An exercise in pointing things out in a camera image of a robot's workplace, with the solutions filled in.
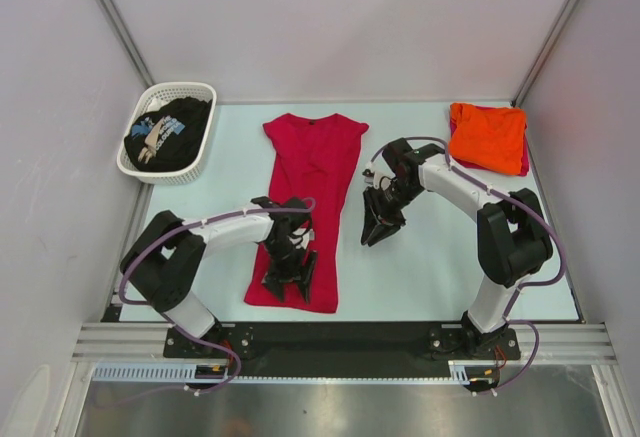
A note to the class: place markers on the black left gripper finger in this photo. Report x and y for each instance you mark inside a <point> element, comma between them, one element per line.
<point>304,280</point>
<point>275,286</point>

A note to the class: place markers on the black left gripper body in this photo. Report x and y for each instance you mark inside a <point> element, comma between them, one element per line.
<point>285,260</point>

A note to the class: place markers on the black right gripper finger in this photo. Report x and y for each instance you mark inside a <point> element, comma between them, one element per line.
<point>371,217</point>
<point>377,233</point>

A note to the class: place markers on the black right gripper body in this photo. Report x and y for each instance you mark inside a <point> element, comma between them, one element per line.
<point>394,199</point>

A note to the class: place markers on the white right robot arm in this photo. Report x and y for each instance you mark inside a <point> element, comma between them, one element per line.
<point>513,239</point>

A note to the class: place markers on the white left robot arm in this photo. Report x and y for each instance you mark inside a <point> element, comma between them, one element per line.
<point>161,266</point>

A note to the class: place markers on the white plastic laundry basket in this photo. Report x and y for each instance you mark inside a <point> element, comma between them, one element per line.
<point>152,99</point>

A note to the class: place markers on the black printed t shirt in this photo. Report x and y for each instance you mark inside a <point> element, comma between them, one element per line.
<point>168,139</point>

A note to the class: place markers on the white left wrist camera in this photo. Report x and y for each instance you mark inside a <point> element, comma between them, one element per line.
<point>303,237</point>

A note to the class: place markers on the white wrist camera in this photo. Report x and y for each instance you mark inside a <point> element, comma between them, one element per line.
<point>303,237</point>
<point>375,178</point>

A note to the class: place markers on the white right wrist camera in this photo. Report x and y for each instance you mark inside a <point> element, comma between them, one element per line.
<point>375,178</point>

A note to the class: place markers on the grey slotted cable duct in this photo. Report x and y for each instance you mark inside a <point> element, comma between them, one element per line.
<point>159,373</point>

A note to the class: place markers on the aluminium frame rail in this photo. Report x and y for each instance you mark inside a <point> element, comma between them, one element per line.
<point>571,343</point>

